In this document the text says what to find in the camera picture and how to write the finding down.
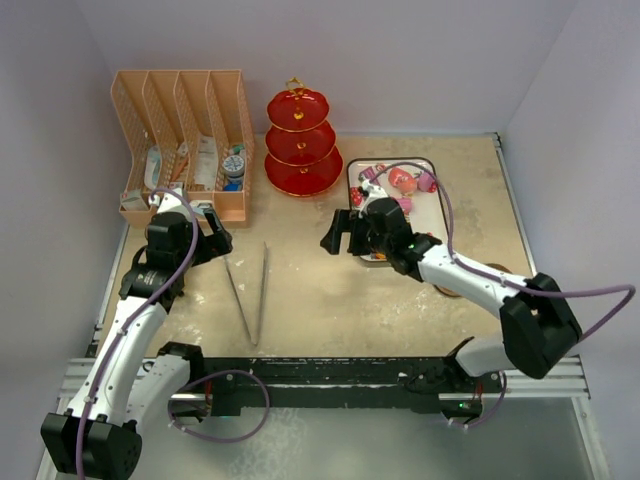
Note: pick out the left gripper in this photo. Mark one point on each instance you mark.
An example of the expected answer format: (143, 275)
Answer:
(215, 245)

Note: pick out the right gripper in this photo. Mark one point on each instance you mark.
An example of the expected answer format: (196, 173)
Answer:
(345, 221)

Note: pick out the red three-tier cake stand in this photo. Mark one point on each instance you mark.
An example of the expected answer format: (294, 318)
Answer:
(302, 158)

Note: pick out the pink heart cake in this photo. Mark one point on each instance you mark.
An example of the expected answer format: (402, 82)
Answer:
(402, 181)

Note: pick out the metal serving tongs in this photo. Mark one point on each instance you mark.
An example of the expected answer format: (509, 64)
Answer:
(250, 295)

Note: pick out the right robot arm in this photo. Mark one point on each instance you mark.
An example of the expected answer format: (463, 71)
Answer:
(537, 326)

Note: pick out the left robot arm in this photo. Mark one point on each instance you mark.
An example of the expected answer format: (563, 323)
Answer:
(100, 431)

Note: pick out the purple striped cake slice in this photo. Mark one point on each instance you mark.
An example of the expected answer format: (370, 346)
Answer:
(367, 174)

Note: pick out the pink striped cake slice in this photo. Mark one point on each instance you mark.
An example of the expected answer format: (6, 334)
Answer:
(406, 204)

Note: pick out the white blue tube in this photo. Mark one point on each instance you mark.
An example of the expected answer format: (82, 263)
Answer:
(153, 165)

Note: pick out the small carton box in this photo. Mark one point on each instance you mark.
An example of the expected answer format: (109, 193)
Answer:
(132, 200)

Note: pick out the peach desk file organizer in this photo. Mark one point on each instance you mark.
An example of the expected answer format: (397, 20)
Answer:
(197, 118)

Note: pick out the left brown round coaster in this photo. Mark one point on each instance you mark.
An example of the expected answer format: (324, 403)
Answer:
(447, 292)

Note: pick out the brown round coaster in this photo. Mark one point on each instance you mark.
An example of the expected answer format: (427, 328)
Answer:
(447, 292)
(498, 267)

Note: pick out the right brown round coaster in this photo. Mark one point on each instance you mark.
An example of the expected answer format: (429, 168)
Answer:
(498, 267)

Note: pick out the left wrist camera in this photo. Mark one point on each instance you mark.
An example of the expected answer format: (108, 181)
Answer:
(171, 203)

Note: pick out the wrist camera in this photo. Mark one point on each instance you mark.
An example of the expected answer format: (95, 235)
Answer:
(171, 203)
(372, 191)

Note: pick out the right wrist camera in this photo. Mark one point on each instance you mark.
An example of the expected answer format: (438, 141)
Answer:
(372, 191)

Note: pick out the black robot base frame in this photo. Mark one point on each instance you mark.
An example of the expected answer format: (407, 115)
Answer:
(423, 385)

